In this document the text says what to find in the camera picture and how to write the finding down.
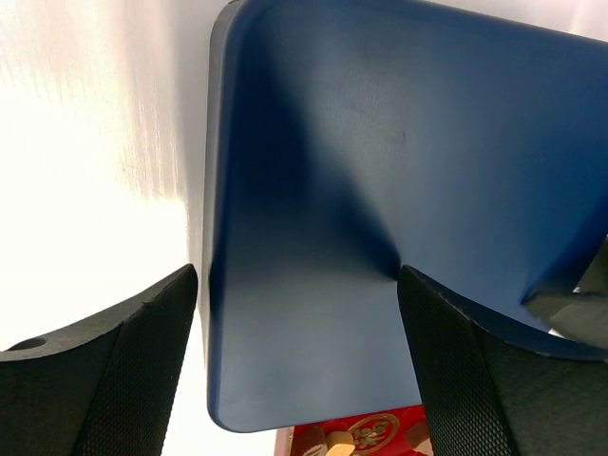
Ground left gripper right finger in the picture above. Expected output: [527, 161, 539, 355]
[399, 266, 607, 455]

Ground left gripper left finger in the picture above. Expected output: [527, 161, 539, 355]
[1, 264, 198, 455]

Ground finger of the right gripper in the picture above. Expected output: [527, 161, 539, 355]
[522, 235, 607, 345]

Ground red lacquer tray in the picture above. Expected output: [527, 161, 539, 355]
[275, 404, 427, 455]

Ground dark blue box lid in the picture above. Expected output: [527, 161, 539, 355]
[203, 1, 607, 432]

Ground brown rectangular chocolate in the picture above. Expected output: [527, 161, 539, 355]
[404, 421, 433, 455]

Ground tan square chocolate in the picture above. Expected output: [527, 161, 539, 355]
[326, 431, 355, 456]

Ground dark brown oval chocolate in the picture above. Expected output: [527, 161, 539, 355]
[297, 427, 328, 456]

